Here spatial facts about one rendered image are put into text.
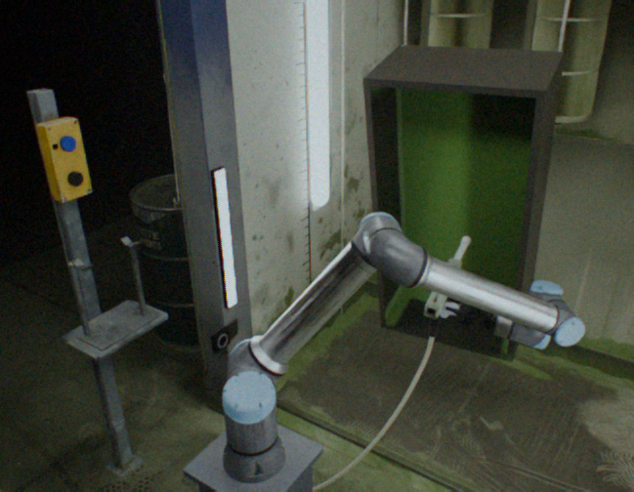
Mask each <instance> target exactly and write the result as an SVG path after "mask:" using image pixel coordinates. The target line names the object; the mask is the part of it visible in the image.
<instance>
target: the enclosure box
mask: <svg viewBox="0 0 634 492"><path fill-rule="evenodd" d="M565 53H566V52H559V51H534V50H508V49H482V48H456V47H430V46H404V45H403V47H402V45H399V46H398V47H397V48H396V49H395V50H394V51H393V52H392V53H391V54H390V55H389V56H387V57H386V58H385V59H384V60H382V61H380V63H379V64H378V65H377V66H376V67H375V68H374V69H373V70H372V71H371V72H369V73H368V74H367V75H365V76H364V77H363V78H362V84H363V98H364V113H365V127H367V140H368V155H369V169H370V183H371V197H372V211H373V214H374V212H385V214H389V215H391V216H392V217H393V218H394V219H395V220H396V221H397V222H398V223H399V225H400V226H401V230H402V234H403V236H404V237H405V238H406V239H407V240H410V241H411V242H413V243H414V244H416V245H418V246H421V247H423V248H425V249H427V251H428V254H429V257H432V258H434V259H437V260H439V261H442V262H444V263H447V261H448V260H449V259H454V258H455V256H456V253H457V251H458V249H459V247H460V245H461V241H462V239H463V237H469V238H470V240H471V241H470V244H469V245H468V246H467V247H466V249H465V251H464V254H463V257H462V259H461V262H462V266H461V268H462V269H465V270H467V271H470V272H473V273H475V274H478V275H479V276H480V277H483V278H485V279H488V280H490V281H493V282H496V283H499V284H502V285H504V286H507V287H509V288H512V289H514V290H518V291H520V292H523V293H525V294H528V293H529V288H530V287H531V285H532V283H533V276H534V268H535V261H536V253H537V246H539V238H540V231H541V224H542V217H543V208H544V201H545V194H546V186H547V180H548V172H549V164H550V157H551V150H552V142H553V135H554V128H555V120H556V112H557V105H558V97H559V91H560V84H561V75H562V68H563V62H564V61H565ZM377 282H378V296H379V309H380V324H381V327H383V328H386V329H391V330H395V331H398V332H402V333H405V334H410V335H413V336H417V337H421V338H424V340H428V341H429V335H428V331H429V322H431V317H429V316H426V315H424V314H423V313H424V311H425V305H426V303H427V301H428V299H429V296H431V294H432V293H433V291H432V290H428V289H426V288H423V287H420V286H417V287H415V288H412V289H410V288H406V287H404V286H401V285H400V284H398V283H396V282H394V281H392V280H391V279H389V278H388V277H385V276H384V274H383V273H381V272H380V271H379V270H378V269H377ZM457 320H458V315H457V314H456V315H454V314H449V315H448V316H447V317H442V319H441V324H440V326H439V330H438V335H437V337H435V340H434V342H436V343H440V344H444V345H448V346H451V347H456V348H460V349H466V350H469V351H473V352H477V353H481V354H485V355H488V356H492V357H497V358H500V359H504V360H508V362H511V363H512V362H513V358H514V355H515V352H516V349H518V346H519V343H518V342H514V341H511V339H508V338H504V337H500V336H497V335H493V330H492V331H491V333H490V335H489V334H486V333H483V332H480V331H477V330H472V332H469V331H466V330H463V329H460V328H456V327H457V323H458V321H457Z"/></svg>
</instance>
